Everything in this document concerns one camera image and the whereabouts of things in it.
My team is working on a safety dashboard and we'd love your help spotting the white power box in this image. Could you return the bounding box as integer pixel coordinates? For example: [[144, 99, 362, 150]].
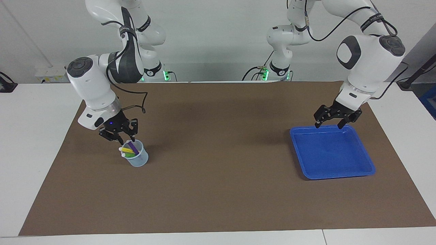
[[35, 66, 68, 83]]

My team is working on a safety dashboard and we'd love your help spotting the black desk clamp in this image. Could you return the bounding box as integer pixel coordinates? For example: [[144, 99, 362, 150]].
[[0, 72, 18, 93]]

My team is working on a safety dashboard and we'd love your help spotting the blue crate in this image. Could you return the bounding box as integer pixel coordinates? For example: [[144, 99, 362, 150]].
[[420, 85, 436, 119]]

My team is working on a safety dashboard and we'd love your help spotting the black stand pole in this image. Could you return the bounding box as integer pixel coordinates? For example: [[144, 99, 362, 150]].
[[397, 54, 436, 91]]

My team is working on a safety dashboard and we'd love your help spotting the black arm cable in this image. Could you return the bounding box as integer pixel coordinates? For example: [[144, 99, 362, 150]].
[[100, 20, 148, 114], [286, 0, 409, 100]]

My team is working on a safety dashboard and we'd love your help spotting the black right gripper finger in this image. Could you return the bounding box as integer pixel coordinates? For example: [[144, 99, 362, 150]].
[[99, 129, 124, 145], [127, 118, 139, 143]]

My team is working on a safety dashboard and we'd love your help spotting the translucent plastic cup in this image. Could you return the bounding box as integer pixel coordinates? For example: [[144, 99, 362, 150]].
[[121, 139, 149, 167]]

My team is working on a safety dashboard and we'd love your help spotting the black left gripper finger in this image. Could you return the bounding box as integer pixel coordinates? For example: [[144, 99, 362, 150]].
[[314, 105, 336, 129], [337, 114, 361, 129]]

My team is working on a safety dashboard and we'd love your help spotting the black left arm strap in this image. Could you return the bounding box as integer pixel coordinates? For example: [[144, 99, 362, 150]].
[[361, 13, 385, 32]]

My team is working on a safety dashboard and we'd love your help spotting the black left base cable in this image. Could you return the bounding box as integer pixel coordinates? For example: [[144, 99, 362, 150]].
[[242, 66, 269, 81]]

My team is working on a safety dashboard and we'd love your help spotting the blue plastic tray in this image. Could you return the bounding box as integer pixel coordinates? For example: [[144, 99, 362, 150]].
[[290, 125, 376, 180]]

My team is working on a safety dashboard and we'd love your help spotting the brown table mat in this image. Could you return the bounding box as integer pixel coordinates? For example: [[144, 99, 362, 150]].
[[19, 81, 436, 236]]

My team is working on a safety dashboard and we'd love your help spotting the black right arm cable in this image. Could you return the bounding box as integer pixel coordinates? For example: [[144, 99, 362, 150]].
[[100, 20, 148, 114]]

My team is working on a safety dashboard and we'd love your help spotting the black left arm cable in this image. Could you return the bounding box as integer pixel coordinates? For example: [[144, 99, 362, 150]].
[[286, 0, 409, 100]]

